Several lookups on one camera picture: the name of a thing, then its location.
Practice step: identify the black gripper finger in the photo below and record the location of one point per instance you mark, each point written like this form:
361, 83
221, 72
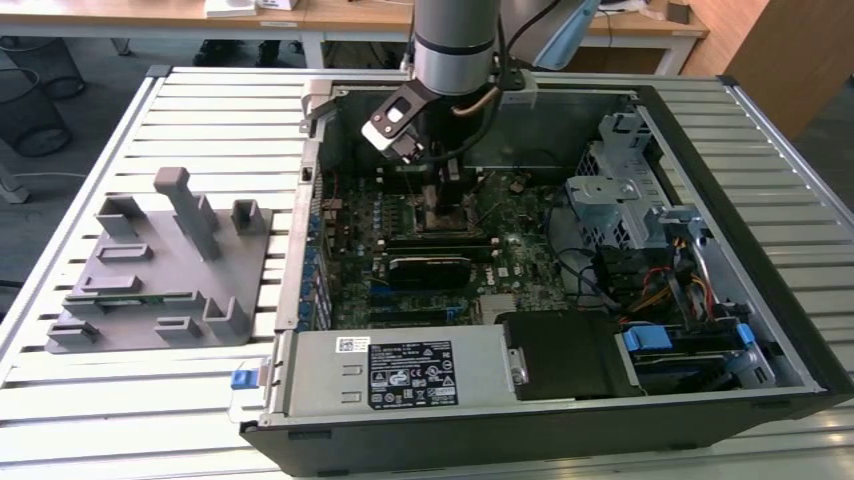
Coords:
432, 205
453, 202

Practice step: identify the thin metal locking lever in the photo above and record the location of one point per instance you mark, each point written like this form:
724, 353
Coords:
412, 184

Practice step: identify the metal CPU socket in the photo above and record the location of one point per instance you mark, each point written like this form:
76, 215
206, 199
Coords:
415, 222

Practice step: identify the black RAM slot bank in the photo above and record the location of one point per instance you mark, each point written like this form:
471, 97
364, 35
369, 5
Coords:
440, 248
389, 176

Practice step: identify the silver coin battery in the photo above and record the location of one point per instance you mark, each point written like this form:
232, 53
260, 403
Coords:
513, 187

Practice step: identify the black graphics card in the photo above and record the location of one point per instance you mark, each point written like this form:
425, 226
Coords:
427, 272

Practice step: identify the green motherboard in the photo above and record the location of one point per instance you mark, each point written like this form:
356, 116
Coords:
527, 260

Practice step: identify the silver chipset heat sink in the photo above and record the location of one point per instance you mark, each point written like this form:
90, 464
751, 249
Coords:
496, 306

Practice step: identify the metal drive cage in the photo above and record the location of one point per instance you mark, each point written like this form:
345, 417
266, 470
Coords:
603, 200

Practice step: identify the black expansion slot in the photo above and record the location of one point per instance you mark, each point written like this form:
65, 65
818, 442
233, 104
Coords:
407, 317

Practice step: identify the grey plastic parts rack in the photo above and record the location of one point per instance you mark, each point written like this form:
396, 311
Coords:
240, 260

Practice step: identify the black plastic fan shroud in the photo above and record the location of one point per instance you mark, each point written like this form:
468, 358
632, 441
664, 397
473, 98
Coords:
567, 355

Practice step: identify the small white box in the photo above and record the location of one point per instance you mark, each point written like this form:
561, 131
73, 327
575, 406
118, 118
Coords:
276, 4

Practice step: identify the wooden desk white legs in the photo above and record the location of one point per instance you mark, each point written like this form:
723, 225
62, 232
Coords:
100, 12
633, 25

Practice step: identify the silver power supply box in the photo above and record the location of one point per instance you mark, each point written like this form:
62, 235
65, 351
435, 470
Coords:
313, 370

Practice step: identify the blue disk carrier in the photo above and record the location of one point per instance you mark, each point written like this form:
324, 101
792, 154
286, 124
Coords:
645, 341

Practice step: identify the small dark box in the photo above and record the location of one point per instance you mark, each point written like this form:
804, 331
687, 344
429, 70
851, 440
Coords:
677, 12

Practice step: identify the blue case latch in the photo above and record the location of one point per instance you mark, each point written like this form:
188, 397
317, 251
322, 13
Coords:
242, 379

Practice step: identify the green RAM stick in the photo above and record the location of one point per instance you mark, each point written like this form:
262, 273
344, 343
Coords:
149, 300

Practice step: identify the black disk bay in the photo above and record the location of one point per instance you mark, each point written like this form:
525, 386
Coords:
680, 372

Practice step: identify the black open PC case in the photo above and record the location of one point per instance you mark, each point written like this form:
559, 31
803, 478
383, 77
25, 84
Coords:
467, 445

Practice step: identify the blue bay latch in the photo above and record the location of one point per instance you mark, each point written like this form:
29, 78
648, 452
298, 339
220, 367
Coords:
744, 340

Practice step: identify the brown wooden cabinet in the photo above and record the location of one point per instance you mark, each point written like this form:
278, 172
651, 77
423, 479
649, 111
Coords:
787, 60

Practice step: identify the white stand foot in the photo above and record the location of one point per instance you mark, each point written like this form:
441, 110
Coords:
13, 185

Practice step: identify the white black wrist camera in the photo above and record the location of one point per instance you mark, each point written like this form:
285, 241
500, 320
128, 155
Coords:
393, 117

